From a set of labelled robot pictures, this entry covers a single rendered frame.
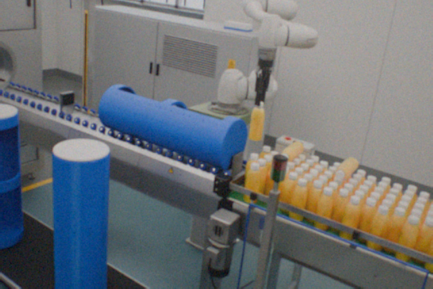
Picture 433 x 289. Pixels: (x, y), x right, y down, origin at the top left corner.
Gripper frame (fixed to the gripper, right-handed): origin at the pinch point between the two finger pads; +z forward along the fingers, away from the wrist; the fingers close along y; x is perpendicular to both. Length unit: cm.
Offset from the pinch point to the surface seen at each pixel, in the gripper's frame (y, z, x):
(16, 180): 45, 78, -135
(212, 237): 37, 62, 3
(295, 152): -1.0, 22.7, 22.8
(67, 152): 61, 34, -71
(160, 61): -157, 36, -186
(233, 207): 24, 50, 6
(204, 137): 14.3, 23.8, -21.2
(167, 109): 9, 17, -50
